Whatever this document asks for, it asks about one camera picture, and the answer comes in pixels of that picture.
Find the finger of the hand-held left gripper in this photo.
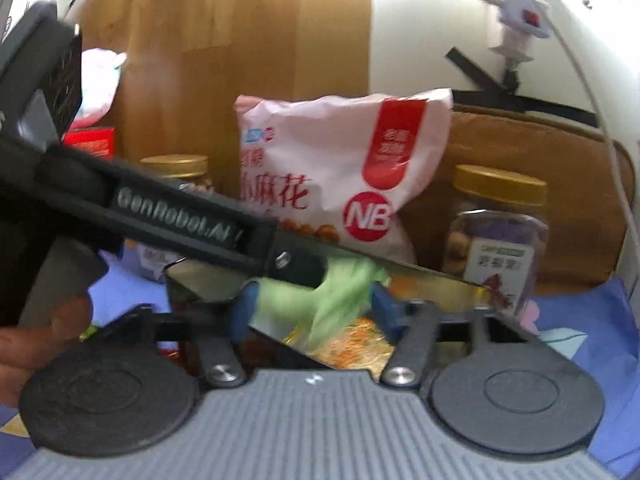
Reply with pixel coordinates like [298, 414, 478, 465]
[264, 230, 333, 292]

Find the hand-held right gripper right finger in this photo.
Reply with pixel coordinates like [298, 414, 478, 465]
[370, 284, 571, 389]

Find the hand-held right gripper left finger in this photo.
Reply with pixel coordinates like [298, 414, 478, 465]
[100, 280, 263, 389]

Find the green snack packet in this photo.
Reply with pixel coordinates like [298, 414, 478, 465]
[252, 257, 392, 350]

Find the person's left hand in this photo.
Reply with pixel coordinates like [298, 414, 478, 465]
[0, 296, 94, 409]

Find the nut jar with white label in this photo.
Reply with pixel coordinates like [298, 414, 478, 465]
[134, 154, 217, 287]

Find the orange printed snack packet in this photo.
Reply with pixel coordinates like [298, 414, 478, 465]
[280, 317, 402, 374]

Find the red gift box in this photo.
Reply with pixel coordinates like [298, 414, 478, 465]
[63, 126, 117, 160]

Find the pink snack bag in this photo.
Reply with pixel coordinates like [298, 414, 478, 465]
[234, 88, 454, 267]

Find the pink plush toy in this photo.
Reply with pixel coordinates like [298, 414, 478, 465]
[74, 48, 129, 129]

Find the nut jar with purple label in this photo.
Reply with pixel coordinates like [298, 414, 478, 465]
[442, 164, 550, 317]

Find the wooden board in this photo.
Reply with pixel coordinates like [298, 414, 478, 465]
[75, 0, 374, 202]

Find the blue printed cloth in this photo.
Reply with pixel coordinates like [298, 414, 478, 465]
[0, 242, 640, 480]

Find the brown padded board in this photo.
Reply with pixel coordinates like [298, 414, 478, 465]
[399, 105, 637, 297]

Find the black tape strip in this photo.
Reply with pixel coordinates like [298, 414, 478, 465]
[446, 47, 505, 92]
[452, 88, 599, 127]

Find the white power strip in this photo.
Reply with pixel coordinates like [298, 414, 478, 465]
[491, 0, 552, 64]

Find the long white cable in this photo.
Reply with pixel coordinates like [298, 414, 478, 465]
[542, 7, 639, 282]

